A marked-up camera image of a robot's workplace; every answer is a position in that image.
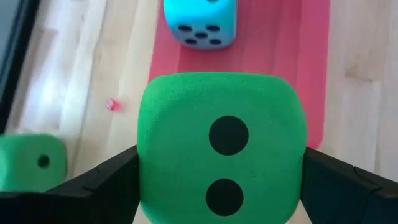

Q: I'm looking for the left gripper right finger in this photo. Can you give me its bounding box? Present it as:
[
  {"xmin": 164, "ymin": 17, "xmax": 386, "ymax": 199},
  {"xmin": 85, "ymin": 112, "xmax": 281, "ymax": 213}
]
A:
[{"xmin": 300, "ymin": 146, "xmax": 398, "ymax": 224}]

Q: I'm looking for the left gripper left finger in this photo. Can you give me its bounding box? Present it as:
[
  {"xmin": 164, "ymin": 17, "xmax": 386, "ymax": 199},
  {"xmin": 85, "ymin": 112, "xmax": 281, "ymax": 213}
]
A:
[{"xmin": 0, "ymin": 144, "xmax": 140, "ymax": 224}]

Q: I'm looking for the green foam die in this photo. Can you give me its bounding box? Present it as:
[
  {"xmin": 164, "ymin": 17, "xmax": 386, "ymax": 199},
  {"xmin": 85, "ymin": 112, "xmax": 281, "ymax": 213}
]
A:
[
  {"xmin": 0, "ymin": 133, "xmax": 68, "ymax": 193},
  {"xmin": 136, "ymin": 72, "xmax": 308, "ymax": 224}
]

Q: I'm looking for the small red die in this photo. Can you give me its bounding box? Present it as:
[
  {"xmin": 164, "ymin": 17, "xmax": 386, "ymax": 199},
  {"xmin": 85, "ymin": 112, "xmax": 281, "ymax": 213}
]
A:
[{"xmin": 104, "ymin": 98, "xmax": 123, "ymax": 113}]

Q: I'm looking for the pink translucent plastic tray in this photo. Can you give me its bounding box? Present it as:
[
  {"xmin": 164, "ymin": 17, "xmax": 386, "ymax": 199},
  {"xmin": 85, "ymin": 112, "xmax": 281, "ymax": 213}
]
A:
[{"xmin": 148, "ymin": 0, "xmax": 331, "ymax": 150}]

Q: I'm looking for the light blue foam die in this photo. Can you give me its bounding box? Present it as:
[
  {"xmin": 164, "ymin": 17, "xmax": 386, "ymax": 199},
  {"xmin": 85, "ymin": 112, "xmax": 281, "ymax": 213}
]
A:
[{"xmin": 163, "ymin": 0, "xmax": 238, "ymax": 50}]

